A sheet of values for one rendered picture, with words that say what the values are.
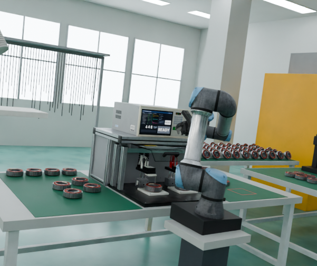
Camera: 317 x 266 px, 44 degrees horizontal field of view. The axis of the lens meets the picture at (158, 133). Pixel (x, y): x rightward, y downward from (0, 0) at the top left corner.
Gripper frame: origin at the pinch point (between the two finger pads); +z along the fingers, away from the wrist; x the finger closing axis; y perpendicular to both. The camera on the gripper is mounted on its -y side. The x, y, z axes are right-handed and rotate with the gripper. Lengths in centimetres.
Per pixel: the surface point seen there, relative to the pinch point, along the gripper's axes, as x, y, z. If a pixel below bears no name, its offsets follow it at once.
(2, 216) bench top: -117, 52, -8
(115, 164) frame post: -40.3, 20.9, 19.1
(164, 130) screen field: -8.3, 0.6, 3.4
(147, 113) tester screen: -23.3, -8.7, -0.9
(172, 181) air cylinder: 3.1, 34.0, 18.1
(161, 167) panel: 1.7, 21.7, 26.7
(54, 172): -67, 17, 60
